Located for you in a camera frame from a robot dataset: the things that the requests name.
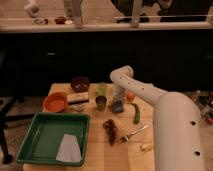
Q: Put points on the small red bowl left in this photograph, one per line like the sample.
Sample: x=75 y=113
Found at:
x=41 y=21

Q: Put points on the yellow banana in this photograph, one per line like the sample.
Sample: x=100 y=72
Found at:
x=146 y=147

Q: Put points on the white cloth in tray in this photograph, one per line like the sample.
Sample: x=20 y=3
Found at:
x=69 y=149

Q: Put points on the orange bowl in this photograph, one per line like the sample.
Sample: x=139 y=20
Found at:
x=55 y=102

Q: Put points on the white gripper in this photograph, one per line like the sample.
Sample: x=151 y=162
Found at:
x=118 y=94

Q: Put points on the dark maroon bowl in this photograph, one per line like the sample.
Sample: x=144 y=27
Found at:
x=80 y=84

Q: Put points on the green pepper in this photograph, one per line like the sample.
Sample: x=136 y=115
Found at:
x=136 y=119

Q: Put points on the metal cup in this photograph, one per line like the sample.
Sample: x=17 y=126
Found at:
x=101 y=102

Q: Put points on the blue sponge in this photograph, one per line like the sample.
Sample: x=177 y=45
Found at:
x=117 y=107

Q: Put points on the green plastic tray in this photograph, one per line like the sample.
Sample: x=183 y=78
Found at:
x=44 y=136

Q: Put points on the small red bowl right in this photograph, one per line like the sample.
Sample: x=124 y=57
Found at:
x=60 y=20

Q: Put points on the silver fork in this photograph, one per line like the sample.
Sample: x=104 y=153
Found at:
x=127 y=137

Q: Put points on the orange tomato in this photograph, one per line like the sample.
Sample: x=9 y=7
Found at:
x=130 y=96

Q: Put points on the black office chair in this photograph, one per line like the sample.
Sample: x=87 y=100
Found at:
x=4 y=118

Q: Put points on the dark grape bunch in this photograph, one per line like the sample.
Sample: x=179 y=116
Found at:
x=111 y=129

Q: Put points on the green plastic cup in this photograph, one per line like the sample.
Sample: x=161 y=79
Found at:
x=101 y=89

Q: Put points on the garlic clove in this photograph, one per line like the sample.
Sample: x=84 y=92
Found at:
x=77 y=108

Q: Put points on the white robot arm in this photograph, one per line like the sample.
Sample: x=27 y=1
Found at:
x=177 y=141

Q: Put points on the small red bowl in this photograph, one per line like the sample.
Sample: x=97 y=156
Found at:
x=41 y=21
x=60 y=20

